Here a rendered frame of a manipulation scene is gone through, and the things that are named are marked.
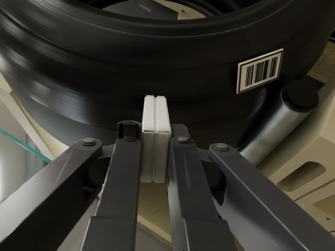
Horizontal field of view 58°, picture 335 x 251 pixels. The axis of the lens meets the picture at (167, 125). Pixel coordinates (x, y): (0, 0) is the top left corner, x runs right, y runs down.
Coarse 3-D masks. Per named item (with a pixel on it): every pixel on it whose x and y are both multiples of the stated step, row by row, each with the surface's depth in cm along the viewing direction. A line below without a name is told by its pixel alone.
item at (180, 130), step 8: (176, 128) 18; (184, 128) 18; (176, 136) 17; (184, 136) 17; (200, 152) 15; (168, 160) 15; (208, 160) 14; (168, 168) 15; (208, 168) 14; (216, 168) 14; (168, 176) 15; (208, 176) 14; (216, 176) 14; (224, 176) 14; (208, 184) 14; (216, 184) 14; (224, 184) 14
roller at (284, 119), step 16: (288, 96) 36; (304, 96) 36; (272, 112) 40; (288, 112) 37; (304, 112) 36; (256, 128) 45; (272, 128) 41; (288, 128) 40; (256, 144) 47; (272, 144) 45; (256, 160) 51
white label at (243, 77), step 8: (264, 56) 34; (272, 56) 34; (280, 56) 35; (240, 64) 33; (248, 64) 33; (256, 64) 34; (264, 64) 34; (272, 64) 35; (280, 64) 36; (240, 72) 34; (248, 72) 34; (256, 72) 35; (264, 72) 35; (272, 72) 36; (240, 80) 34; (248, 80) 35; (256, 80) 36; (264, 80) 36; (272, 80) 37; (240, 88) 35; (248, 88) 36
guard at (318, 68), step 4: (332, 48) 82; (316, 64) 89; (320, 64) 88; (324, 64) 87; (312, 68) 90; (316, 68) 89; (320, 68) 89; (324, 68) 89; (332, 68) 87; (316, 72) 90; (320, 72) 89; (324, 72) 89; (328, 72) 88; (332, 72) 88; (324, 76) 90; (328, 76) 89
